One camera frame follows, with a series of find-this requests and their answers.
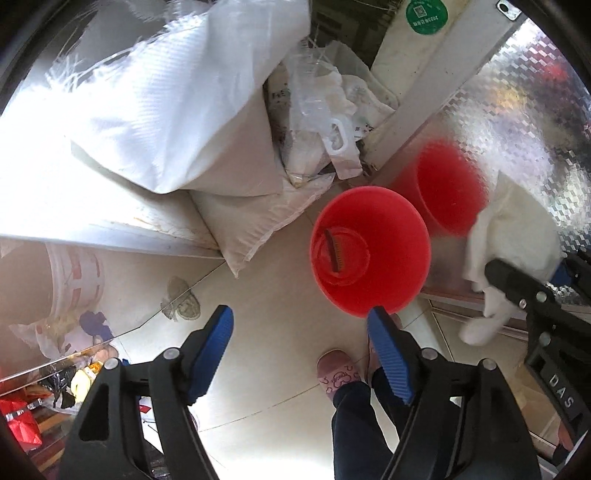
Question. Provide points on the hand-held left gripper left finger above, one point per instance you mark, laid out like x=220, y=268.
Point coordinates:
x=214, y=350

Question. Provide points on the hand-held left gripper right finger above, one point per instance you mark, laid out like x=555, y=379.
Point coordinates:
x=390, y=355

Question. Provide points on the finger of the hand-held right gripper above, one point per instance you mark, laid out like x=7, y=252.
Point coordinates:
x=561, y=274
x=512, y=284

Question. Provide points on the white paper towel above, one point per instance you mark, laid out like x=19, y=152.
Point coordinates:
x=512, y=221

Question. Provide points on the dark comb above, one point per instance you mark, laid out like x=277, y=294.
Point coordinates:
x=333, y=251

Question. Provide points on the flat white woven sack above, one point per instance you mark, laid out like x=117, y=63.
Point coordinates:
x=240, y=221

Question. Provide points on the white plastic bucket red print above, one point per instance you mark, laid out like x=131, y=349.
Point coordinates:
x=74, y=286

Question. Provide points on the embossed metal cabinet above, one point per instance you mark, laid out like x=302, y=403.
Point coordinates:
x=521, y=101

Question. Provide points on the red plastic wrapper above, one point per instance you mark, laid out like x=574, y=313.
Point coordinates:
x=18, y=417

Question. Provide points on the white plastic shopping bag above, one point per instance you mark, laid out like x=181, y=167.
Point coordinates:
x=351, y=115

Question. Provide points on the large white woven sack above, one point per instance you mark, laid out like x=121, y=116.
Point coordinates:
x=184, y=106

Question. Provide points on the clear plastic bag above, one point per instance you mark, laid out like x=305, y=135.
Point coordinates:
x=314, y=87

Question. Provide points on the green round sticker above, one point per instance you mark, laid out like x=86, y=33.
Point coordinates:
x=427, y=16

